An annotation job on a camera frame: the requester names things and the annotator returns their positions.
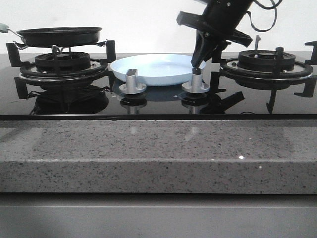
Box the light blue plate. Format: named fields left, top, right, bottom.
left=110, top=54, right=193, bottom=86

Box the black frying pan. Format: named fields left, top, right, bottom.
left=16, top=27, right=102, bottom=48

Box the black burner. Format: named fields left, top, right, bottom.
left=237, top=50, right=296, bottom=72
left=35, top=52, right=91, bottom=73

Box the black pan support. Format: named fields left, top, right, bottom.
left=210, top=35, right=317, bottom=114
left=6, top=40, right=116, bottom=103

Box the chrome wire pan rack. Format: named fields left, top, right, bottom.
left=13, top=39, right=111, bottom=53

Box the silver stove knob right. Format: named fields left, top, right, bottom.
left=182, top=68, right=210, bottom=94

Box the grey cabinet front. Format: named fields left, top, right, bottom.
left=0, top=193, right=317, bottom=238

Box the silver stove knob left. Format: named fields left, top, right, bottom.
left=119, top=69, right=147, bottom=95

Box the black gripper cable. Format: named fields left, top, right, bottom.
left=247, top=0, right=283, bottom=32

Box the black burner left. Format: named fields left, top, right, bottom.
left=35, top=52, right=91, bottom=73

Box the silver stove knob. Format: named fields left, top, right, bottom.
left=182, top=68, right=210, bottom=94
left=119, top=69, right=147, bottom=95

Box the black pan support left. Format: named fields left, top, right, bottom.
left=6, top=40, right=116, bottom=103

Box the black pan support right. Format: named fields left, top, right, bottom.
left=210, top=35, right=317, bottom=114

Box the black glass cooktop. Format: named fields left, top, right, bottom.
left=0, top=54, right=317, bottom=120

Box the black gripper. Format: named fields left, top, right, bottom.
left=176, top=0, right=252, bottom=67

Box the black burner right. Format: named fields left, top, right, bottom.
left=237, top=50, right=296, bottom=72

